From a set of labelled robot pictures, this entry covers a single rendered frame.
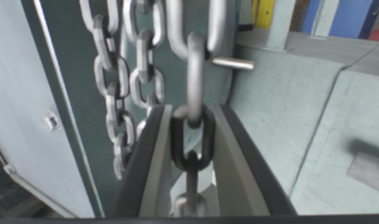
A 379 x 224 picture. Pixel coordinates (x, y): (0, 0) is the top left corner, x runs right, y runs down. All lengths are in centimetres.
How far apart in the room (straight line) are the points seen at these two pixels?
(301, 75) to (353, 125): 15
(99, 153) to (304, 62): 46
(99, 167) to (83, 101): 7
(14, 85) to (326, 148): 53
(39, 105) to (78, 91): 4
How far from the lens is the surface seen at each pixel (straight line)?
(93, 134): 19
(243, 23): 87
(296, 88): 55
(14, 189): 50
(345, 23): 311
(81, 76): 17
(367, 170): 43
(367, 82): 47
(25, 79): 20
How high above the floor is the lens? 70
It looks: 29 degrees down
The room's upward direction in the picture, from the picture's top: 1 degrees clockwise
